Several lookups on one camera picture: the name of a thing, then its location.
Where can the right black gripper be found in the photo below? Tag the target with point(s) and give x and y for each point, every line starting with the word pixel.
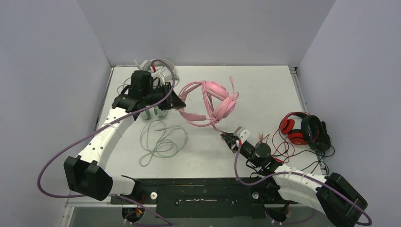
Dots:
pixel 234 142

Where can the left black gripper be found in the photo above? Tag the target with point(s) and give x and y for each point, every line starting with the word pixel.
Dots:
pixel 173 102

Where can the mint green headphones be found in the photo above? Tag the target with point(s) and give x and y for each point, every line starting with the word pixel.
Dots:
pixel 158 139

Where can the pink cat-ear headphones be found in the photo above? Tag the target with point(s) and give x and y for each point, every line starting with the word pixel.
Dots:
pixel 219 103

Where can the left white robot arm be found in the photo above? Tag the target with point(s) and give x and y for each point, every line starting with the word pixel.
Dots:
pixel 85 173

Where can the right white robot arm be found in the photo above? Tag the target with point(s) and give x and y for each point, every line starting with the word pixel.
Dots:
pixel 331 195

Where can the red and black headphones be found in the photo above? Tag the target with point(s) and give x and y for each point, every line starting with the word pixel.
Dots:
pixel 301 133

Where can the white gaming headset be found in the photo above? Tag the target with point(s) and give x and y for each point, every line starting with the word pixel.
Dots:
pixel 146 66

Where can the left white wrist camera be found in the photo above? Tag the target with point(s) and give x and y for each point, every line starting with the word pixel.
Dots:
pixel 162 73

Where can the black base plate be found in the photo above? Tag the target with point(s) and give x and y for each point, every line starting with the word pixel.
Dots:
pixel 199 198

